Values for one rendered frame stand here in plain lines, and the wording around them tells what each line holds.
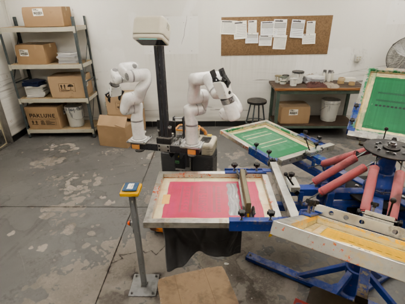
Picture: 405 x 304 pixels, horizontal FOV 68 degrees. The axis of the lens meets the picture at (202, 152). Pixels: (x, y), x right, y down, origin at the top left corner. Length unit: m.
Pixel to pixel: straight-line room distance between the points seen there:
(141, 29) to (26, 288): 2.27
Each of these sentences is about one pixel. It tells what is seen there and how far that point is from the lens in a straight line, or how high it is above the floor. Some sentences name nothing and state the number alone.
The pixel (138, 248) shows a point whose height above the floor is 0.42.
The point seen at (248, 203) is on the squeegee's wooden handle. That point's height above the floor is 1.06.
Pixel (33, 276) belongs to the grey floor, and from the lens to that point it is 3.15.
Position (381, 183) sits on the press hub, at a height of 1.10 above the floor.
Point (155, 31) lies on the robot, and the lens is 1.98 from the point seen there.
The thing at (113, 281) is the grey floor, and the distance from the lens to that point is 2.85.
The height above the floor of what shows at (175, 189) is 0.96.
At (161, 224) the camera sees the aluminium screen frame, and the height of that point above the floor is 0.98.
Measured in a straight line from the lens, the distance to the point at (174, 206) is 1.90.
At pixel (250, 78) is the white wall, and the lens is 5.59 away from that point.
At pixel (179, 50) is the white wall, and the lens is 5.48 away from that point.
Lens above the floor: 2.07
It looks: 26 degrees down
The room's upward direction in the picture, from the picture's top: 1 degrees counter-clockwise
